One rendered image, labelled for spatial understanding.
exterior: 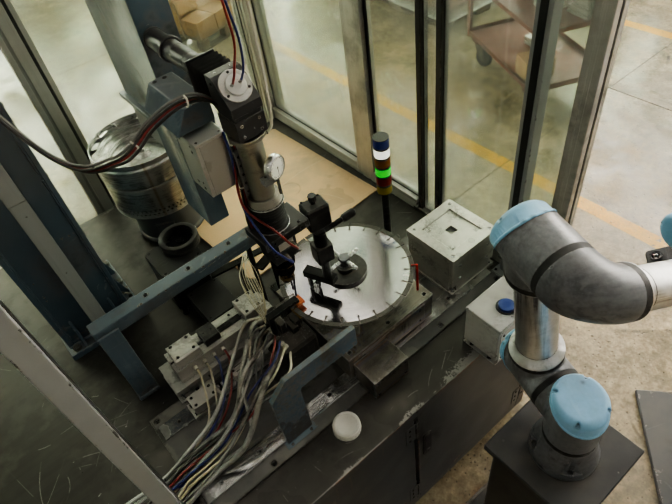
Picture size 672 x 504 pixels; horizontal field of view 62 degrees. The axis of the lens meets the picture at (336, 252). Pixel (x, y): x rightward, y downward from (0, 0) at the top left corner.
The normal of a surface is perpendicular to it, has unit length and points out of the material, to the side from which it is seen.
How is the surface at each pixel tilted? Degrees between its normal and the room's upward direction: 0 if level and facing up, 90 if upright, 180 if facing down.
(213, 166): 90
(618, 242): 0
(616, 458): 0
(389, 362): 0
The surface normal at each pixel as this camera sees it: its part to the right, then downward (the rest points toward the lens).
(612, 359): -0.12, -0.68
